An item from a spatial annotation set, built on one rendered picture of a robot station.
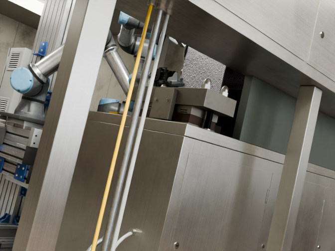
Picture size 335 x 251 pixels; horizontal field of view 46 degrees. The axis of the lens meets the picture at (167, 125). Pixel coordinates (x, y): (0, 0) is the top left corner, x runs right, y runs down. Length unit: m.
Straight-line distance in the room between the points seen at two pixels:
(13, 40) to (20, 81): 7.68
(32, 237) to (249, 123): 0.92
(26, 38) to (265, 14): 8.84
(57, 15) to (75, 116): 1.72
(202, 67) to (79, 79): 0.90
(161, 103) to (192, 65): 0.33
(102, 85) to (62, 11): 5.82
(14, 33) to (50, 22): 7.17
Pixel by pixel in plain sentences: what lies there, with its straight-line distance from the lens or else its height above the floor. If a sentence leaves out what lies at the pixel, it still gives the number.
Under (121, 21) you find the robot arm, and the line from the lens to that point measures 2.08.
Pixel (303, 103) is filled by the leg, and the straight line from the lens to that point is 1.46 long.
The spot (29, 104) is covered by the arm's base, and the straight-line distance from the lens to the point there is 2.09.
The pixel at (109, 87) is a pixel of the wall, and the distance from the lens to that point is 8.01.
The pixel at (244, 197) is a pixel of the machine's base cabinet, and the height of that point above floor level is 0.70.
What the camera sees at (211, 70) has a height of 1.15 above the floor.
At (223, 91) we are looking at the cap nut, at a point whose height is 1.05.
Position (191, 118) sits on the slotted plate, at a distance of 1.32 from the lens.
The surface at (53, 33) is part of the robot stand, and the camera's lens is 2.43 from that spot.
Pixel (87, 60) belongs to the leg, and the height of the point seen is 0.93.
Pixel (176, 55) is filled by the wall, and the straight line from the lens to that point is 7.02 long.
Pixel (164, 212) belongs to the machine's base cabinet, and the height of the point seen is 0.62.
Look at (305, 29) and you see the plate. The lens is 1.32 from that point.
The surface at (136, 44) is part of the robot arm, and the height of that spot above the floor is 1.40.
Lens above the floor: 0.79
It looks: 4 degrees up
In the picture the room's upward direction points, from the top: 13 degrees clockwise
